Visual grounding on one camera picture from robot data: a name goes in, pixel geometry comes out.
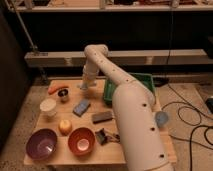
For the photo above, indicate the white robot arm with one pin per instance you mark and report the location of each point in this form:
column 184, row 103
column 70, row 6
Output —
column 132, row 105

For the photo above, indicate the white plastic cup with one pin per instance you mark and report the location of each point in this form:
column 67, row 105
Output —
column 48, row 107

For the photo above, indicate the grey metal shelf beam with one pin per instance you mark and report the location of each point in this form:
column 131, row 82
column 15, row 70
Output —
column 122, row 58

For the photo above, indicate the light blue towel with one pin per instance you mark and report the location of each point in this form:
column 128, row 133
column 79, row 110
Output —
column 83, row 86

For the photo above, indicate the yellow apple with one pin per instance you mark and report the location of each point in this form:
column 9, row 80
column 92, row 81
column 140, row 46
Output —
column 65, row 127

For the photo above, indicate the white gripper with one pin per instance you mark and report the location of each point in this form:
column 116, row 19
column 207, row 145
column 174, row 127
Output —
column 89, row 76

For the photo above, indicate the black binder clip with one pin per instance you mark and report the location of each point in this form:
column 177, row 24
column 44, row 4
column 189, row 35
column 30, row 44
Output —
column 101, row 137

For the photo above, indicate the blue sponge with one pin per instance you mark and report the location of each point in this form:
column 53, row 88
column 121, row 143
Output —
column 81, row 107

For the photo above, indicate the small metal cup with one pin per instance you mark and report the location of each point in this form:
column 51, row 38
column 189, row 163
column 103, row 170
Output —
column 63, row 94

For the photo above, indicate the metal diagonal pole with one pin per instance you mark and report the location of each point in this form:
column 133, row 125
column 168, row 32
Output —
column 33, row 46

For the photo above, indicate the purple bowl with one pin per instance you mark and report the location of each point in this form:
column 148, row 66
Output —
column 41, row 144

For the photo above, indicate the orange carrot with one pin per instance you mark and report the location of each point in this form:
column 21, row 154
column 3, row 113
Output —
column 53, row 89

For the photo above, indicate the green plastic tray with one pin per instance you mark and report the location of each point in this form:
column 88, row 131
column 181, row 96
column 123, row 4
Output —
column 109, row 87

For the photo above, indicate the dark grey block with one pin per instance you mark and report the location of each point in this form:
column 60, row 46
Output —
column 102, row 117

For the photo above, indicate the black handled tool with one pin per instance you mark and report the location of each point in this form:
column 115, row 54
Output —
column 113, row 138

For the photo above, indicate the light blue cup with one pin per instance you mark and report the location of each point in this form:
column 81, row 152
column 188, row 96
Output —
column 161, row 118

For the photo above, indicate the orange bowl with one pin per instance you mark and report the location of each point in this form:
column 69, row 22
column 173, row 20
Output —
column 81, row 141

